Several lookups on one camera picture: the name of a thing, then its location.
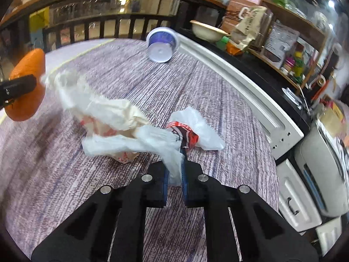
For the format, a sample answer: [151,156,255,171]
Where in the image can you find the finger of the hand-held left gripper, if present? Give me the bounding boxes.
[0,74,37,107]

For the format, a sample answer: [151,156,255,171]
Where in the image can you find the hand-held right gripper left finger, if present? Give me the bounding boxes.
[31,162,167,262]

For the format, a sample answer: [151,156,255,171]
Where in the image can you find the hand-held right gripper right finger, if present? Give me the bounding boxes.
[180,147,319,262]

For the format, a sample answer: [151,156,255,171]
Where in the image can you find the white plastic bag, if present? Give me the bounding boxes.
[82,106,226,186]

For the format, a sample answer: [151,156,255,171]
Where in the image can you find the red white printed wrapper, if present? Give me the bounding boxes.
[166,121,198,149]

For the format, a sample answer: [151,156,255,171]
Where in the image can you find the clear plastic bag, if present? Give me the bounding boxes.
[55,71,150,163]

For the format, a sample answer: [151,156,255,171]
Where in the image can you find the white cabinet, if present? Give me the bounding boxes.
[174,34,304,160]

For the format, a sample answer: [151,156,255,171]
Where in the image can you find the dark wooden railing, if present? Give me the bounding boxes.
[0,14,191,55]

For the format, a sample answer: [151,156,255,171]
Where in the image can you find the white drawer unit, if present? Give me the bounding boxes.
[276,158,323,234]

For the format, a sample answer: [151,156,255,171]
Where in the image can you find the white appliance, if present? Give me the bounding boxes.
[294,119,349,219]

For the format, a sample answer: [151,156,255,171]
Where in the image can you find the orange snack packet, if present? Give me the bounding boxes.
[227,41,244,55]

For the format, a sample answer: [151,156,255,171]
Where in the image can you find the cream basin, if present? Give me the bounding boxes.
[190,20,230,43]

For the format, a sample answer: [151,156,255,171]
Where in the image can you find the yellow cap bottle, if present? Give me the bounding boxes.
[292,51,304,84]

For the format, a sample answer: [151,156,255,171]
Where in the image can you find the cream printed snack bag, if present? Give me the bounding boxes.
[230,5,269,52]

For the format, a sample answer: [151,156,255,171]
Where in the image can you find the brown cardboard box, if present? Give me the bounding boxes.
[219,0,270,33]

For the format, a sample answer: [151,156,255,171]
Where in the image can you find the wooden shelf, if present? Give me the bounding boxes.
[256,0,330,90]

